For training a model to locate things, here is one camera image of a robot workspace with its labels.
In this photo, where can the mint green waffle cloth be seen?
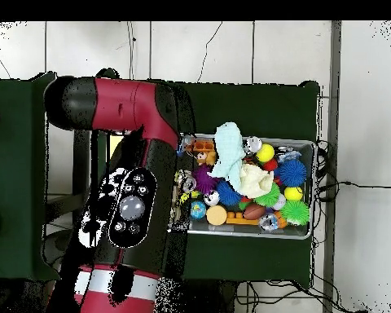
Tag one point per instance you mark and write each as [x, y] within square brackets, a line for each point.
[229, 146]

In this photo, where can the purple spiky monster toy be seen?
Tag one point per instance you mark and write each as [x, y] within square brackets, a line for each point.
[203, 179]

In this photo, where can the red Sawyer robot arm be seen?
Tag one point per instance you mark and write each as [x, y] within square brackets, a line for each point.
[123, 104]

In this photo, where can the green spiky rubber ball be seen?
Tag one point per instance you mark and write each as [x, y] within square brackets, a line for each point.
[295, 212]

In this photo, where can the blue globe print ball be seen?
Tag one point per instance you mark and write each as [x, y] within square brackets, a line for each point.
[198, 209]

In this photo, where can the yellow tennis ball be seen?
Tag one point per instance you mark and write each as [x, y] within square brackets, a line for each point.
[265, 152]

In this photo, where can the yellow smiley ball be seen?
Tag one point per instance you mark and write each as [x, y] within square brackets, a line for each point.
[293, 193]

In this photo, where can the blue spiky rubber ball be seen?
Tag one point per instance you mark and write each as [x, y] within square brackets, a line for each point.
[292, 172]

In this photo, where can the cream waffle cloth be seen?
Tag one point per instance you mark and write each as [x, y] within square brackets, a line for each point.
[255, 181]

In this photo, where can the wooden box with three holes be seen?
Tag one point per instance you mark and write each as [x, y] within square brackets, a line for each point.
[115, 143]

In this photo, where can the tan foam disc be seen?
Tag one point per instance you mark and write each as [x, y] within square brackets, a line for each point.
[216, 215]

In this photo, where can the dark green tablecloth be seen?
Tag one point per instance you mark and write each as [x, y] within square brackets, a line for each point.
[247, 104]
[22, 146]

